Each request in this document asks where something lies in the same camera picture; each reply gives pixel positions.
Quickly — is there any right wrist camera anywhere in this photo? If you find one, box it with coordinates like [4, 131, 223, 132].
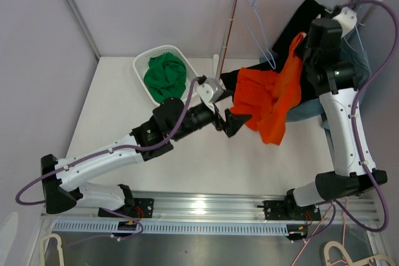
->
[332, 6, 357, 37]

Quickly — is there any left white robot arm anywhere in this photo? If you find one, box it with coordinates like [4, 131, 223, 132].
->
[41, 98, 251, 217]

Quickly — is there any white slotted cable duct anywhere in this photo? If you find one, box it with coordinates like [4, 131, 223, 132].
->
[53, 221, 289, 236]

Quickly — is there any green t shirt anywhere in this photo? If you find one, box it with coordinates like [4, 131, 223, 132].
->
[143, 52, 186, 103]

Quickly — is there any grey blue t shirt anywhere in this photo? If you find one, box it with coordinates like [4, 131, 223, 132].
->
[258, 41, 373, 131]

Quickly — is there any black t shirt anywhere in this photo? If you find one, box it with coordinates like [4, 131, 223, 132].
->
[219, 0, 325, 103]

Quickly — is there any left black mount plate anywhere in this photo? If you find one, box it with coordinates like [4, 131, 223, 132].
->
[115, 198, 154, 219]

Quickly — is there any pink hanger on floor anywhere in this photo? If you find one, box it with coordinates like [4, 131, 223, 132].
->
[291, 197, 350, 266]

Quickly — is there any beige hanger on floor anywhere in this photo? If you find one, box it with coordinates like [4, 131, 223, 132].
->
[323, 241, 397, 266]

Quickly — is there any black mount plate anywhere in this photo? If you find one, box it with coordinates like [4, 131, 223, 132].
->
[257, 200, 322, 221]
[115, 198, 154, 219]

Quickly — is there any right black mount plate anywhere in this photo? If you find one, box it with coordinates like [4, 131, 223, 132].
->
[257, 200, 322, 221]

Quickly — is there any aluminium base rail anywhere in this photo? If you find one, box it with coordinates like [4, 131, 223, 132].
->
[41, 191, 382, 226]

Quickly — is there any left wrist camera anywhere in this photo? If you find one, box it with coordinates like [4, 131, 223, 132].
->
[196, 77, 223, 113]

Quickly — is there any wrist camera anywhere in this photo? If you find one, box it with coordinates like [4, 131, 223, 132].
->
[196, 77, 223, 113]
[332, 6, 357, 37]

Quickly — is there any orange t shirt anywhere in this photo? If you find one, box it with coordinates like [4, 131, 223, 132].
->
[231, 32, 306, 146]

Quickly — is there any beige hanger floor left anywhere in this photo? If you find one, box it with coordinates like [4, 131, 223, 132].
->
[39, 233, 65, 266]

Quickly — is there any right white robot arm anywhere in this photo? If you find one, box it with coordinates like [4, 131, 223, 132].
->
[284, 18, 387, 219]

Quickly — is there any light blue wire hanger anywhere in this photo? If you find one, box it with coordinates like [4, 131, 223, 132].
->
[236, 0, 277, 70]

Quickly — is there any blue wire hanger right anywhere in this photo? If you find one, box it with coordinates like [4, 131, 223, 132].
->
[344, 21, 365, 52]

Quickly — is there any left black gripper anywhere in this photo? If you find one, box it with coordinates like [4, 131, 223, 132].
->
[171, 90, 251, 142]

